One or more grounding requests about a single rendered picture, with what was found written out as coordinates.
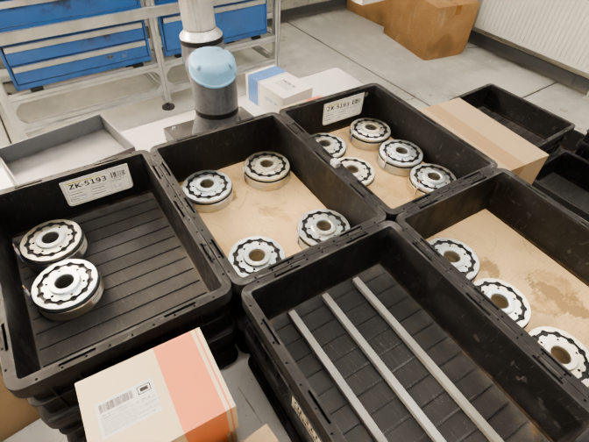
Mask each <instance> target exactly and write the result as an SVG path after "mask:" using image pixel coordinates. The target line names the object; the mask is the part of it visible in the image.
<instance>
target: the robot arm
mask: <svg viewBox="0 0 589 442"><path fill-rule="evenodd" d="M178 1H179V5H180V11H181V19H182V24H183V30H182V32H181V33H180V35H179V37H180V42H181V50H182V51H181V57H182V61H183V65H184V67H185V69H186V70H187V73H188V78H189V80H190V82H191V86H192V91H193V98H194V104H195V121H194V124H193V129H192V134H195V133H198V132H204V131H207V130H209V129H213V128H216V127H219V126H222V125H227V124H231V123H234V122H237V121H240V120H242V118H241V116H240V114H239V112H238V87H237V66H236V63H235V59H234V57H233V55H232V54H231V53H230V52H229V51H227V50H226V49H224V37H223V32H222V31H221V30H220V29H219V28H218V27H216V20H215V14H214V8H213V1H212V0H178Z"/></svg>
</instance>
